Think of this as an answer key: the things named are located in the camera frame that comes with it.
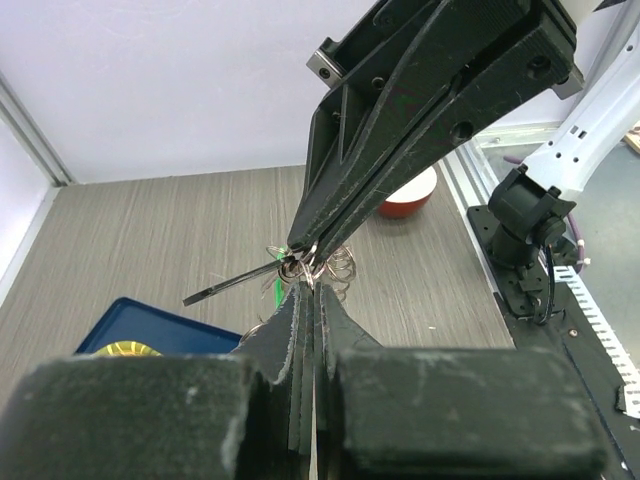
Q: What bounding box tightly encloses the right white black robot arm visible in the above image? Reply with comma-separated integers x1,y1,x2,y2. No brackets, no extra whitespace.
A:
287,1,639,263

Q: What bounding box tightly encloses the aluminium frame rail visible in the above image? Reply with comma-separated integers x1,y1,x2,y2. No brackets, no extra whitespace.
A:
440,122,559,213

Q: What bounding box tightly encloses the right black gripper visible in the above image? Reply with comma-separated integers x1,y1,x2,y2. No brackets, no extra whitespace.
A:
287,1,577,262

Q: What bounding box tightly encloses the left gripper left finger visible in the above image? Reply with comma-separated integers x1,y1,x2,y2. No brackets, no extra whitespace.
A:
1,282,313,479

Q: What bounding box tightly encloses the dark blue tray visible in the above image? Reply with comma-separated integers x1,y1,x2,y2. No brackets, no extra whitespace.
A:
75,297,242,355

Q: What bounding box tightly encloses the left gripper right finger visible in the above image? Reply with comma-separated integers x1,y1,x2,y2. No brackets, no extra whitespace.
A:
314,284,611,479

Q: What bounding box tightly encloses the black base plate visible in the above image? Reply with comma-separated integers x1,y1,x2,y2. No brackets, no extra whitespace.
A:
467,205,639,479

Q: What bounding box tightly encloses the yellow woven bamboo mat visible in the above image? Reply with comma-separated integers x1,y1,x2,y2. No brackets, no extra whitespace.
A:
94,340,161,357

